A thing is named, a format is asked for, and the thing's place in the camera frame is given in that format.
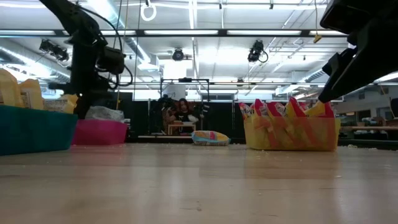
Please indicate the long wooden workbench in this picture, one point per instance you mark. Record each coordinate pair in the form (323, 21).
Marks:
(370, 127)

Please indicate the black partition screen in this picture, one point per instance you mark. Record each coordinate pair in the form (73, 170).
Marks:
(224, 119)

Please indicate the teal plastic bin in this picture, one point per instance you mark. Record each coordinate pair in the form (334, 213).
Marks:
(37, 133)

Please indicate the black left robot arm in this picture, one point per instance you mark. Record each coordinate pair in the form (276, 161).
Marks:
(84, 31)

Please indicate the person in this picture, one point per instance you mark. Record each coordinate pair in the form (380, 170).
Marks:
(184, 112)

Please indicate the overhead LED light bar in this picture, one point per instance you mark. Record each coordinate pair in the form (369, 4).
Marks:
(180, 32)

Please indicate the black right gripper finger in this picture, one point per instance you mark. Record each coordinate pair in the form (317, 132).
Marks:
(348, 81)

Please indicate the small wooden table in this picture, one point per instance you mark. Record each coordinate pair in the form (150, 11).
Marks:
(182, 126)

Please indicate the black aluminium rig frame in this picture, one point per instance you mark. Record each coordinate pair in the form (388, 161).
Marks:
(161, 139)

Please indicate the round black spotlight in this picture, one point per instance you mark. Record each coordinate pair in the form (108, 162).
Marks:
(178, 55)

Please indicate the black track light cluster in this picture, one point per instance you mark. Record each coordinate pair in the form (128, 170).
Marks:
(57, 53)

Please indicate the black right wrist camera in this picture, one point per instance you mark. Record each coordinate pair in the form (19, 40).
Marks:
(339, 63)

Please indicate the yellow hanging tag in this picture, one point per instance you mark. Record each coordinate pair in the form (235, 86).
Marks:
(317, 39)

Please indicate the black metal rig stand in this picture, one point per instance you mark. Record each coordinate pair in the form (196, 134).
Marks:
(185, 80)

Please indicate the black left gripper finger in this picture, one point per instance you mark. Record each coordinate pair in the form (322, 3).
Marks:
(82, 112)

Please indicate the red plastic bin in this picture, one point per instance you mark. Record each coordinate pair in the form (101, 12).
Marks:
(99, 133)

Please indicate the yellow plastic bin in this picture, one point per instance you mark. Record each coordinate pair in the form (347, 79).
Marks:
(292, 137)

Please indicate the yellow blue chicken ramen pack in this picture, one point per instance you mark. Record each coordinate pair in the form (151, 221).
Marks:
(210, 138)

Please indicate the black hanging camera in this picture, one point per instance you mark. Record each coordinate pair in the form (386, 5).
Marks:
(255, 51)

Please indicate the black monitor panel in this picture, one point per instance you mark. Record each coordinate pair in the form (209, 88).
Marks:
(126, 105)

